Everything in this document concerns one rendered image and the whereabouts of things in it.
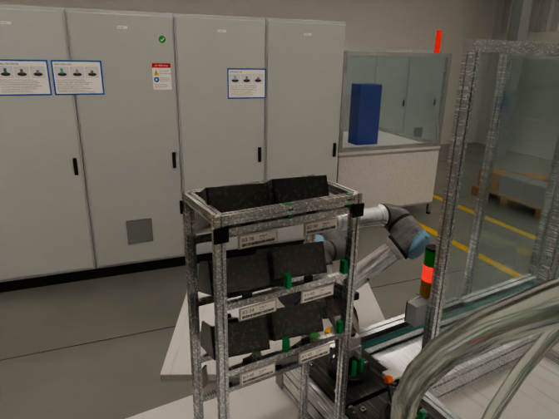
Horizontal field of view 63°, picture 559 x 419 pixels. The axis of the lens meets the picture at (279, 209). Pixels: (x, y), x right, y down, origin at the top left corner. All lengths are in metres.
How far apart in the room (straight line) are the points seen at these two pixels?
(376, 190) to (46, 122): 3.64
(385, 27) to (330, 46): 5.83
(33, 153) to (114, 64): 0.95
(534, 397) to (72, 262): 3.60
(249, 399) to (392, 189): 4.48
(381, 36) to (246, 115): 6.37
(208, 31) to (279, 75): 0.73
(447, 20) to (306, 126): 7.22
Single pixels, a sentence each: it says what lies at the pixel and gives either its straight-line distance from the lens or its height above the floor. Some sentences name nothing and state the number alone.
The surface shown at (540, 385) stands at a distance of 1.94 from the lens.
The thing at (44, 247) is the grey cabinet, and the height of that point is 0.37.
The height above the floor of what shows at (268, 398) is 0.86.
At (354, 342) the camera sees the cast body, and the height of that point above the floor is 1.09.
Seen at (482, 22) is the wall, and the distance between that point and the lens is 11.94.
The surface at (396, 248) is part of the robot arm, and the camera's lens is 1.85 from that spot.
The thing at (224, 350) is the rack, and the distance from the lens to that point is 0.98.
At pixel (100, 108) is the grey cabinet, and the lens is 4.02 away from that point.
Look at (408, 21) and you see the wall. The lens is 10.63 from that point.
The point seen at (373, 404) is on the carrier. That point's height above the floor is 0.97.
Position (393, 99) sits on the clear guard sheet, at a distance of 5.59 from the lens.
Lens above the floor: 1.94
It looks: 19 degrees down
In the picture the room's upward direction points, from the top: 1 degrees clockwise
